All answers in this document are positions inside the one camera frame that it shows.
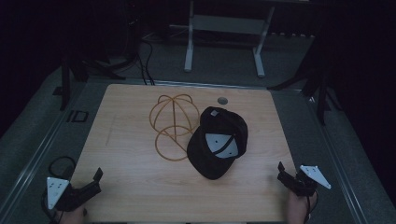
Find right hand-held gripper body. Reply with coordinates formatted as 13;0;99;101
290;164;332;198

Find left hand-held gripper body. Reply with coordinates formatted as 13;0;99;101
41;176;92;213

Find person's left hand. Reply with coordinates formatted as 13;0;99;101
58;206;89;224

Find person's right hand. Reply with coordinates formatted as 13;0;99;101
287;189;318;224

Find black baseball cap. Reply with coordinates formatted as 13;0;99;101
186;105;249;181

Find black tripod stand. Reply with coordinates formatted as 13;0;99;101
51;55;127;112
266;60;344;127

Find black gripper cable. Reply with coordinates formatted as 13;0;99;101
47;155;78;180
305;192;319;224

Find black floor bracket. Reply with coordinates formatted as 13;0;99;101
65;109;90;123

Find gold wire cap rack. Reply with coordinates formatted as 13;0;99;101
148;93;201;162

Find black floor cables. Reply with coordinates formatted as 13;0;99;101
135;38;156;86

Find white metal table frame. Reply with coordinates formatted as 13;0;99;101
183;0;276;78

